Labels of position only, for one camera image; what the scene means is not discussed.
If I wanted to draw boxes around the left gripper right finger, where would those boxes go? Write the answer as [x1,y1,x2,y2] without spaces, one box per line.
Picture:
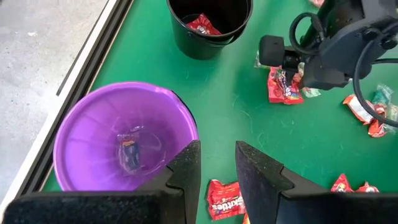
[235,140,330,224]

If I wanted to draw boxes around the orange white-backed candy packet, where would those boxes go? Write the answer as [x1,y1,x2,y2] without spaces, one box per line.
[343,94,389,138]

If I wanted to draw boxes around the black right camera cable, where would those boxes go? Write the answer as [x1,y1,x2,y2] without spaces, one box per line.
[289,12,398,128]

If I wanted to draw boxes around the black plastic bucket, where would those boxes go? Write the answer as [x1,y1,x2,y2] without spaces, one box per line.
[166,0,254,60]

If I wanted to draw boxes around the clear blue candy packet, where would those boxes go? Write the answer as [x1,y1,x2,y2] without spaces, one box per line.
[371,83,395,106]

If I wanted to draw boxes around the green table mat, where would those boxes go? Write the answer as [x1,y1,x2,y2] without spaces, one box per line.
[42,0,398,224]

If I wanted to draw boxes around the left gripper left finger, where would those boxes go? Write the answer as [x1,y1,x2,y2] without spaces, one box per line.
[136,139,201,224]

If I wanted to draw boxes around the clear multicolour candy packet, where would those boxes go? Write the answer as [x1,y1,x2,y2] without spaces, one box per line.
[116,126,146,174]

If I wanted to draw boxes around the purple plastic bucket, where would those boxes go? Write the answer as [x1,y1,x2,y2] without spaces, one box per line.
[53,81,200,192]

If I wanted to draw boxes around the black table frame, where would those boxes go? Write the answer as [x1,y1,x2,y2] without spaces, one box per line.
[15,0,135,203]

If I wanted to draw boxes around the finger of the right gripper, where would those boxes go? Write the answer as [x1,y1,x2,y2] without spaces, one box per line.
[283,70,296,94]

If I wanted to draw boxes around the red Skittles candy packet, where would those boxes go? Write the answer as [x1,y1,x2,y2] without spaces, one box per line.
[186,12,222,35]
[206,179,247,221]
[355,182,380,194]
[330,173,354,193]
[267,67,305,105]

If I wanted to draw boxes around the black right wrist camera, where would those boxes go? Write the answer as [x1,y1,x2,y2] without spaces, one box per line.
[258,35,304,71]

